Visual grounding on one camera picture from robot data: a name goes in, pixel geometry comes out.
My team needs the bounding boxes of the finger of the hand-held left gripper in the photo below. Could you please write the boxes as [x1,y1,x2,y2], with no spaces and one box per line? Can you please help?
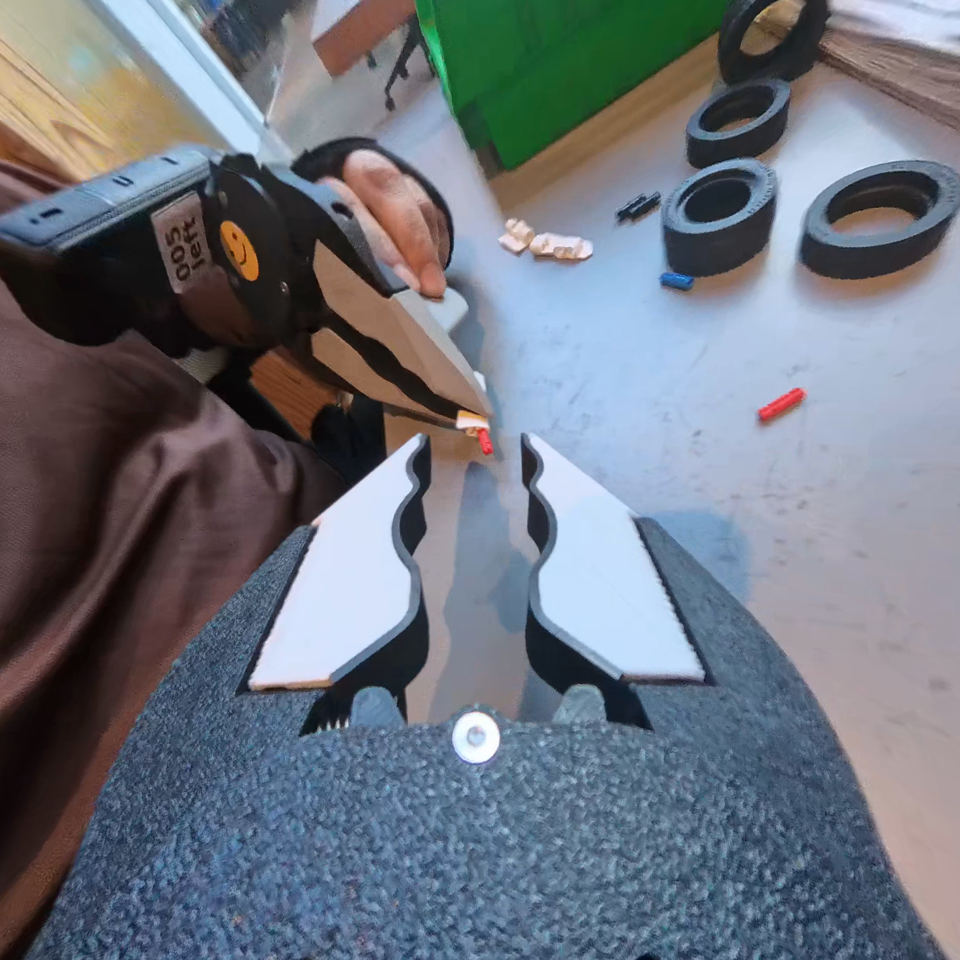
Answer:
[311,238,495,421]
[309,328,483,432]

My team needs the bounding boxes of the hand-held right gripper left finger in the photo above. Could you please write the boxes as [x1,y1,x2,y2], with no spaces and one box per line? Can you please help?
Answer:
[247,432,434,691]

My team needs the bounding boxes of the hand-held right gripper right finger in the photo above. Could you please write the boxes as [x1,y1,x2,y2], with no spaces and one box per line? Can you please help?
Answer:
[519,432,708,685]

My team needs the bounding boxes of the wooden beam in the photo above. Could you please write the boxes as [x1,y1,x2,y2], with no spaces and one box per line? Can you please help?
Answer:
[0,37,102,165]

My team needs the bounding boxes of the green plastic bin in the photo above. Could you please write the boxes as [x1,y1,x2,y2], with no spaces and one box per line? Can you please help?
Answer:
[414,0,732,172]

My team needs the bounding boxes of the grey desk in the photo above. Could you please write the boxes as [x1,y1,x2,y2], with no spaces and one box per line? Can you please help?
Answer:
[375,37,960,960]

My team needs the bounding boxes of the person's left hand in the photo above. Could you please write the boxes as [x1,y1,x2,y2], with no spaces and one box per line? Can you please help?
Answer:
[315,150,450,303]

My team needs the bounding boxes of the black rubber toy tire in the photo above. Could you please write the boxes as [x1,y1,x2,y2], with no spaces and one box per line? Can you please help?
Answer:
[686,78,792,170]
[660,157,779,277]
[717,0,831,86]
[798,159,960,281]

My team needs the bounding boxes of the open instruction book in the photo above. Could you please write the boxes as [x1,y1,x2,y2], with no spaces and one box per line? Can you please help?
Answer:
[817,0,960,130]

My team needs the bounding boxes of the glass window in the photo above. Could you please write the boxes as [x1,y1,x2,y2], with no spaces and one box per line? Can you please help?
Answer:
[0,0,273,155]

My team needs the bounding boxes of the tan wooden board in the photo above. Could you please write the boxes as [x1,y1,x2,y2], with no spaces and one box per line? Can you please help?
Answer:
[487,33,725,215]

